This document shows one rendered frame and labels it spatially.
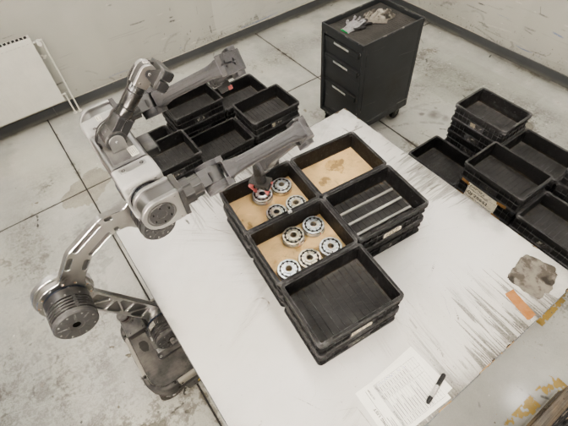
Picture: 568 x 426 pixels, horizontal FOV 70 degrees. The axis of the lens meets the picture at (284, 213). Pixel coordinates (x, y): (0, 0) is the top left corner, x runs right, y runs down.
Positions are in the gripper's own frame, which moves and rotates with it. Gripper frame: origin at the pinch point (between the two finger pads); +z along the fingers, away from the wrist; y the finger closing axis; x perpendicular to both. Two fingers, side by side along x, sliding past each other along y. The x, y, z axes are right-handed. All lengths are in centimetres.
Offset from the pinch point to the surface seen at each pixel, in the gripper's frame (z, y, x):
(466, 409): 85, -128, 39
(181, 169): 35, 72, -27
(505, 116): 38, -118, -149
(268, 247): 3.6, -14.3, 26.7
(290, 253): 3.4, -25.0, 26.3
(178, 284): 17, 22, 53
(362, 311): 3, -63, 43
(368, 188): 3, -49, -23
